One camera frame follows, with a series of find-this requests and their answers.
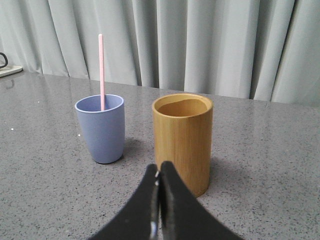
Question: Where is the white flat device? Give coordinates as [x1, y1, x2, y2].
[0, 65, 23, 78]

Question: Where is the grey pleated curtain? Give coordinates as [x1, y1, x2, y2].
[0, 0, 320, 107]

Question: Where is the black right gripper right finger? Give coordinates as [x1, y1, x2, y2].
[159, 161, 241, 240]

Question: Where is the blue plastic cup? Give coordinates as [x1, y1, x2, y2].
[74, 94, 125, 164]

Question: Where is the bamboo cylinder holder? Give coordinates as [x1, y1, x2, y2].
[152, 93, 214, 197]

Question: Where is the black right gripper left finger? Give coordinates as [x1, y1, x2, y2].
[90, 164, 160, 240]

